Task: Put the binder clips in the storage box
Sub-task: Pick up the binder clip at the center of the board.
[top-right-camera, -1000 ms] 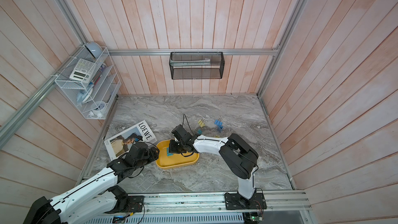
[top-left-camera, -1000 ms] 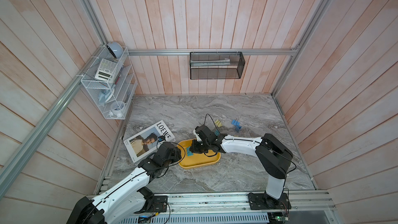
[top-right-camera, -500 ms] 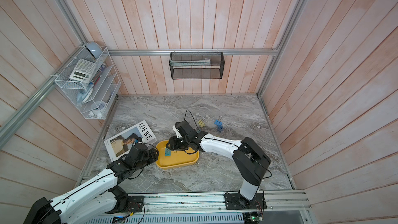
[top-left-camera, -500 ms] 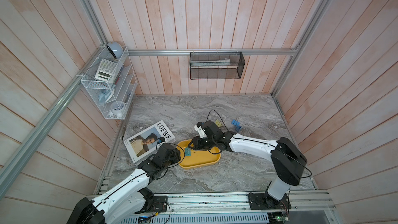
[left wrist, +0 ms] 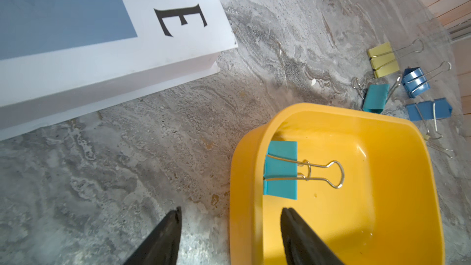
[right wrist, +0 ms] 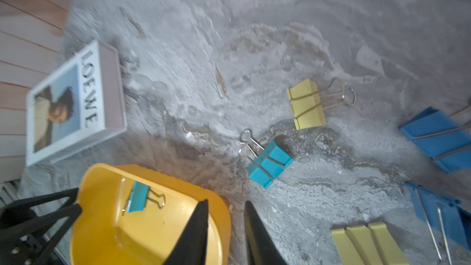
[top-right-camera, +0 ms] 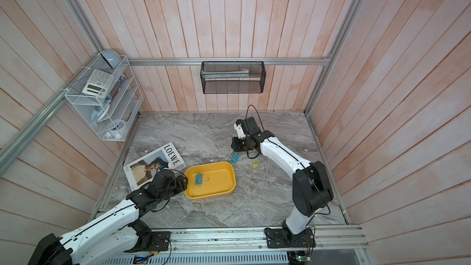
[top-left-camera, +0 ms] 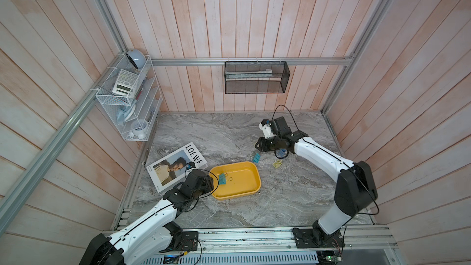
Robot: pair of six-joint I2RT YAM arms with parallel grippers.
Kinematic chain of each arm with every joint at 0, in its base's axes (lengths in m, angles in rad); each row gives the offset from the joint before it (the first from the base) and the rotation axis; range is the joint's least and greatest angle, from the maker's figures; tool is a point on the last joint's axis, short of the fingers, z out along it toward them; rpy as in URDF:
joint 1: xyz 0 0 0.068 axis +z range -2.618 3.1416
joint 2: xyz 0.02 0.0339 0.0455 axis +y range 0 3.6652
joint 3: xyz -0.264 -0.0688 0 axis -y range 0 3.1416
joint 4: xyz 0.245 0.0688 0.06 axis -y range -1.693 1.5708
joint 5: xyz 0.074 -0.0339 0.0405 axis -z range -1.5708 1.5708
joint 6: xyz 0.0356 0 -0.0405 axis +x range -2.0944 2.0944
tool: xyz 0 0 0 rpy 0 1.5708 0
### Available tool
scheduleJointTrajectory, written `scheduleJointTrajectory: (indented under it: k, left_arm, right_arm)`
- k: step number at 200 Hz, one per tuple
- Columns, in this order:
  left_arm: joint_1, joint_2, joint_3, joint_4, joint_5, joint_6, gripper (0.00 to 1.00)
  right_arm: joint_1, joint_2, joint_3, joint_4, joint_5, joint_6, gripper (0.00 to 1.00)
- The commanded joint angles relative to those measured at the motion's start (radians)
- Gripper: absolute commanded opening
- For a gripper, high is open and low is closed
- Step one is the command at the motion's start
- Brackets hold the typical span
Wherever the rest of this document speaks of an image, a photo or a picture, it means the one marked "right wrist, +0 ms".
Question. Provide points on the white LOEWE book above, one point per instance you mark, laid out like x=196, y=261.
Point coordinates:
x=77, y=106

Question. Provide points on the teal binder clip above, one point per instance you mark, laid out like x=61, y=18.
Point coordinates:
x=266, y=163
x=139, y=196

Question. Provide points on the yellow plastic storage box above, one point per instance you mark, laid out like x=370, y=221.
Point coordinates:
x=101, y=236

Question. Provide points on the blue binder clip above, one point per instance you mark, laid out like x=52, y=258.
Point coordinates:
x=438, y=136
x=443, y=213

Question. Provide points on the yellow binder clip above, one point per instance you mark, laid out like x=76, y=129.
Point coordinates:
x=309, y=102
x=370, y=244

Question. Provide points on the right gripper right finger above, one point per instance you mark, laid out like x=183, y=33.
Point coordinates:
x=191, y=248

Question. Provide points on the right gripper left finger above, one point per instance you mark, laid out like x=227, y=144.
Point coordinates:
x=29, y=239

